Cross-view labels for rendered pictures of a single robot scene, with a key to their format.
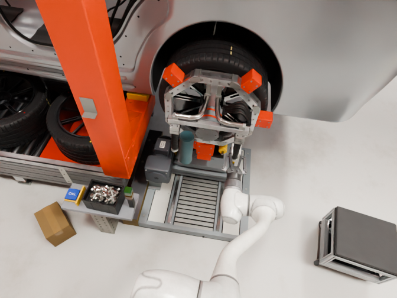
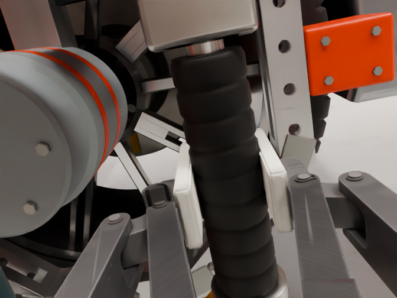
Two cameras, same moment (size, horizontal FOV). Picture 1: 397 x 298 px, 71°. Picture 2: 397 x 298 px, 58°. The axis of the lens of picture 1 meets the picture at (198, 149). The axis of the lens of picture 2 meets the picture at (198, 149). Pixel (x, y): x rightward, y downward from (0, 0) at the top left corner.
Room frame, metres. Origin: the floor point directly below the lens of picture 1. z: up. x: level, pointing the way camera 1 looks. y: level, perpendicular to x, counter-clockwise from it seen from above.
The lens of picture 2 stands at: (0.74, -0.20, 0.91)
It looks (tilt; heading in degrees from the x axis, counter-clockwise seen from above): 18 degrees down; 1
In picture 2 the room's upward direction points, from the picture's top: 12 degrees counter-clockwise
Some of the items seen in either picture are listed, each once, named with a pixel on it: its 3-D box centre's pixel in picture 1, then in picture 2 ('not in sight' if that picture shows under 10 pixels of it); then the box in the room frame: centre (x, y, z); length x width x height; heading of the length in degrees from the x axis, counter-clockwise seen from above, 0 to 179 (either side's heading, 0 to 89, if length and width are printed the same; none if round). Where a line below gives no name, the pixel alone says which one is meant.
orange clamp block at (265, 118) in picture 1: (263, 119); (338, 53); (1.14, -0.36, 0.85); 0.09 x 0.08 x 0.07; 87
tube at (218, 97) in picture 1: (230, 107); not in sight; (1.03, -0.14, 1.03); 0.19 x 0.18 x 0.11; 177
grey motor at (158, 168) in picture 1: (163, 159); not in sight; (1.18, 0.26, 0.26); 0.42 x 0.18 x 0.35; 177
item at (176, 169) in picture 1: (204, 156); not in sight; (1.33, -0.06, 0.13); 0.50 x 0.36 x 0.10; 87
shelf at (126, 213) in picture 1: (101, 201); not in sight; (0.70, 0.56, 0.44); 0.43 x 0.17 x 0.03; 87
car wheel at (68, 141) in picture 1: (97, 121); not in sight; (1.37, 0.80, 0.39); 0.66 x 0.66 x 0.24
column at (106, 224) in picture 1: (104, 215); not in sight; (0.70, 0.59, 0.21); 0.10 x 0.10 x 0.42; 87
